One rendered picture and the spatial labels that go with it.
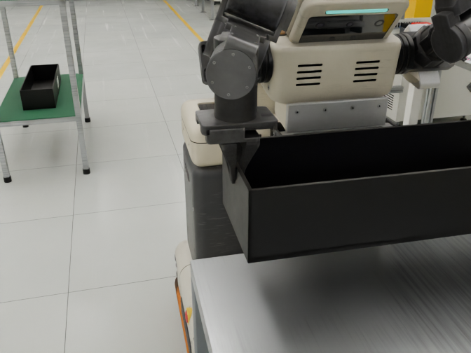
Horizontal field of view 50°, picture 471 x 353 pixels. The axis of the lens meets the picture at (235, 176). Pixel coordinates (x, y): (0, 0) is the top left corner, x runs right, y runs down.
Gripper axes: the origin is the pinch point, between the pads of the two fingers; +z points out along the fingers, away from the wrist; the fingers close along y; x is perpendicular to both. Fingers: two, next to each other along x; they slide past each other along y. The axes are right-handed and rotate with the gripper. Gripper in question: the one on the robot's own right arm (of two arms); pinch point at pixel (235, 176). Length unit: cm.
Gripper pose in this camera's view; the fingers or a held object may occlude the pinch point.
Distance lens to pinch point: 72.7
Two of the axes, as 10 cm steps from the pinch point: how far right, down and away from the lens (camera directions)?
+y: 9.8, -0.9, 2.0
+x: -2.2, -4.3, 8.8
